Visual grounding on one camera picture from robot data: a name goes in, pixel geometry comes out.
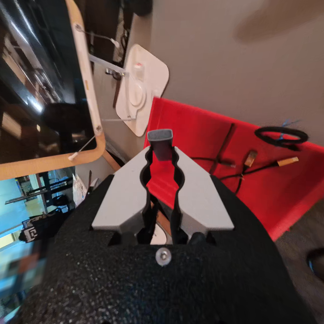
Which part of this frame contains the framed printed tag sign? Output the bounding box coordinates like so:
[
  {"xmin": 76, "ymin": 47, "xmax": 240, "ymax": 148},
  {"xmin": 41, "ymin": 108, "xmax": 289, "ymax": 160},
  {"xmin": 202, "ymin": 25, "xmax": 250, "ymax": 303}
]
[{"xmin": 19, "ymin": 218, "xmax": 61, "ymax": 244}]

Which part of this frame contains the black bin divider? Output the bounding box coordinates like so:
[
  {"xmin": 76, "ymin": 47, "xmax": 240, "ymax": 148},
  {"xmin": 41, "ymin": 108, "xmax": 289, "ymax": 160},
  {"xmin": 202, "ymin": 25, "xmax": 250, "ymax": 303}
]
[{"xmin": 210, "ymin": 123, "xmax": 235, "ymax": 175}]

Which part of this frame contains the white rounded tray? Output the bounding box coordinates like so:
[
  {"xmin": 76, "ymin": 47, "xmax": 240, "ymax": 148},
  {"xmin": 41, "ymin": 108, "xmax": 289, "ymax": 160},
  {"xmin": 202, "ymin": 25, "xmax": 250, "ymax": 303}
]
[{"xmin": 115, "ymin": 44, "xmax": 169, "ymax": 138}]

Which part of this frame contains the orange-plug cable blue tie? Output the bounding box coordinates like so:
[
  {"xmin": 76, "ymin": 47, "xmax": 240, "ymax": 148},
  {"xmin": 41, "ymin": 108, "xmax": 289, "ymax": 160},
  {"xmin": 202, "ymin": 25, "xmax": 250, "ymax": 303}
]
[{"xmin": 254, "ymin": 119, "xmax": 310, "ymax": 152}]

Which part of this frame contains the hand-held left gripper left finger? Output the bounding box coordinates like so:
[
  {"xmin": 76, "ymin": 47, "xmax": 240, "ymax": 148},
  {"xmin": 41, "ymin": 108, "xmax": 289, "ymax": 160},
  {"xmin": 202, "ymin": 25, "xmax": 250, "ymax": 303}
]
[{"xmin": 92, "ymin": 146, "xmax": 160, "ymax": 245}]

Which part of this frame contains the orange-plug cable yellow tie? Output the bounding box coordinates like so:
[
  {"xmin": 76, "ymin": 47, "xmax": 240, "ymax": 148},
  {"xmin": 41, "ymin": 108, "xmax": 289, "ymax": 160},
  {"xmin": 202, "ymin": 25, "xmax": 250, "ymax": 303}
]
[{"xmin": 220, "ymin": 150, "xmax": 300, "ymax": 195}]

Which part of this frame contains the grey usb hub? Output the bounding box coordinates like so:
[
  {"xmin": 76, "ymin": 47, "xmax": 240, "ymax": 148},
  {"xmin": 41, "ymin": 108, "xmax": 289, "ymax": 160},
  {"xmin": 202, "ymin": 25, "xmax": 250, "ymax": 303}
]
[{"xmin": 147, "ymin": 129, "xmax": 174, "ymax": 161}]

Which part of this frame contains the wood-framed dark screen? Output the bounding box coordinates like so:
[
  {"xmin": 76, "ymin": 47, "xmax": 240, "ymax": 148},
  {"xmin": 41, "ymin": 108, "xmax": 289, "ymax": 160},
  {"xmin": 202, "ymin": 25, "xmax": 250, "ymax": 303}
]
[{"xmin": 0, "ymin": 0, "xmax": 106, "ymax": 181}]

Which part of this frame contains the red plastic bin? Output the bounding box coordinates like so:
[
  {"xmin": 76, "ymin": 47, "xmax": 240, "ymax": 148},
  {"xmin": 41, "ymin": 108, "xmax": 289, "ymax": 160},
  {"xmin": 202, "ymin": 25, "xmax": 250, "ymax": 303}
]
[{"xmin": 144, "ymin": 97, "xmax": 324, "ymax": 242}]

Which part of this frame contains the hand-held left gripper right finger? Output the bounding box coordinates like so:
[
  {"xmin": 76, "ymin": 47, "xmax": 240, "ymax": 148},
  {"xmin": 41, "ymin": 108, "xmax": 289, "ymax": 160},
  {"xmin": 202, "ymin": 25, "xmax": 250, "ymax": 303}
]
[{"xmin": 170, "ymin": 146, "xmax": 234, "ymax": 245}]

